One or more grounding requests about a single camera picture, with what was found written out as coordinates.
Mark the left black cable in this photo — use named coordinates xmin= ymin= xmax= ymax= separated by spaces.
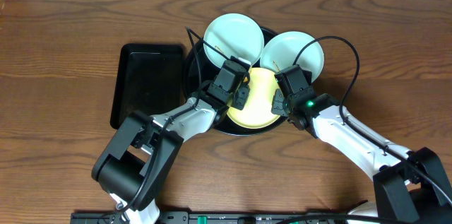
xmin=102 ymin=25 xmax=230 ymax=218

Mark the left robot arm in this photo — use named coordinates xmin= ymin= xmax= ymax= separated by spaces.
xmin=91 ymin=79 xmax=249 ymax=223

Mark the yellow plate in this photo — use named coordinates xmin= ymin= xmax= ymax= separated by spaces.
xmin=227 ymin=67 xmax=280 ymax=129

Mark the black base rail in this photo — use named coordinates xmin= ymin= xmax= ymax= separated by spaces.
xmin=69 ymin=211 xmax=354 ymax=224

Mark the black cable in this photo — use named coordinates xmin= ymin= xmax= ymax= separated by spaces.
xmin=292 ymin=35 xmax=452 ymax=207
xmin=102 ymin=25 xmax=230 ymax=218

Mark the rectangular black tray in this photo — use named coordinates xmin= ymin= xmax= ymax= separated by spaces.
xmin=110 ymin=43 xmax=184 ymax=129

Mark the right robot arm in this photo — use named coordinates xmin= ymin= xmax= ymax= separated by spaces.
xmin=273 ymin=88 xmax=451 ymax=223

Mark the right black cable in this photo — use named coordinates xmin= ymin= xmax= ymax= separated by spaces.
xmin=292 ymin=35 xmax=452 ymax=207

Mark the light blue plate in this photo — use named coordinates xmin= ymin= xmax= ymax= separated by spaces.
xmin=259 ymin=31 xmax=324 ymax=82
xmin=203 ymin=13 xmax=264 ymax=68

